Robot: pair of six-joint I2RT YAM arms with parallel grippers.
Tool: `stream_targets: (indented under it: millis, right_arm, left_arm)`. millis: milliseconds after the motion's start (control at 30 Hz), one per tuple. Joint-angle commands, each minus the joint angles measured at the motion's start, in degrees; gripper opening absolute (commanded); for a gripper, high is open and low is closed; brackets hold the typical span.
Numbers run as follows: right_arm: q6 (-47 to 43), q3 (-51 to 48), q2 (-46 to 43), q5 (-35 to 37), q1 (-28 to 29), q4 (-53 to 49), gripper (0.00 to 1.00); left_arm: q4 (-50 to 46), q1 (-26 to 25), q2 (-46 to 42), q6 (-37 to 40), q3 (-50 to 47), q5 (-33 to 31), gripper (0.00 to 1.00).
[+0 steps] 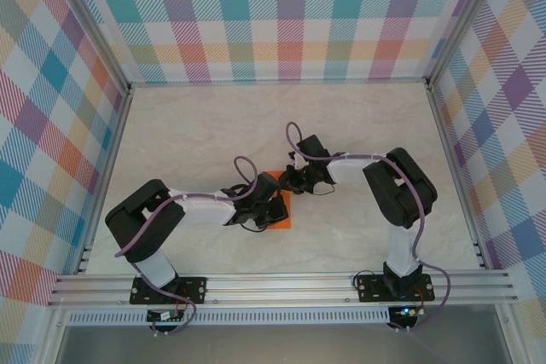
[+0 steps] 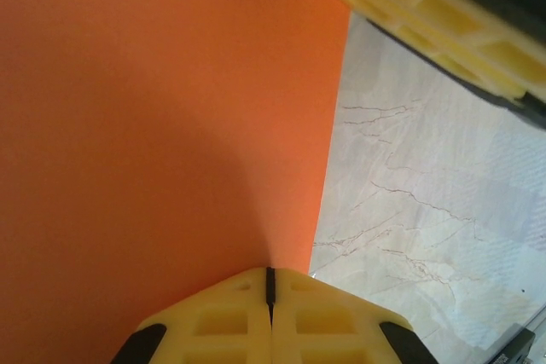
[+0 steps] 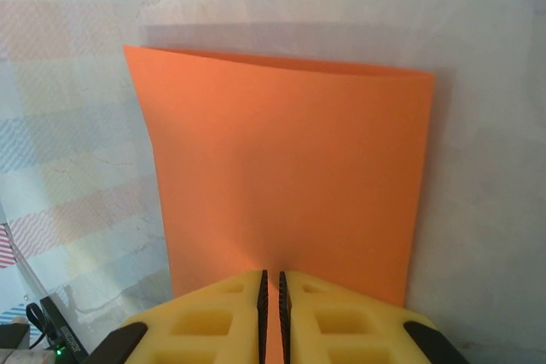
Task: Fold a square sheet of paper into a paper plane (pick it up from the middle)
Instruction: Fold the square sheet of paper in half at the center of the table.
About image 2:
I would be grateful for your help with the orange paper sheet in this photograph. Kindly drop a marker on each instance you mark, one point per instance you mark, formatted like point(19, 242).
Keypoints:
point(149, 125)

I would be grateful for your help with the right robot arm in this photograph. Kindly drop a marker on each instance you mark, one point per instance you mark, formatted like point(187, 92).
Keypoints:
point(514, 351)

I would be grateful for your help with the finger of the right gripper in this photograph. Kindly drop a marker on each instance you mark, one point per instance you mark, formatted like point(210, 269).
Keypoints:
point(443, 14)
point(452, 66)

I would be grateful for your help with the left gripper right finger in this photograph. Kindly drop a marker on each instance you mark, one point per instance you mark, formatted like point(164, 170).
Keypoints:
point(324, 334)

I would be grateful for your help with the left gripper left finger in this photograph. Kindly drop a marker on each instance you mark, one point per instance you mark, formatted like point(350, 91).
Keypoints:
point(222, 330)

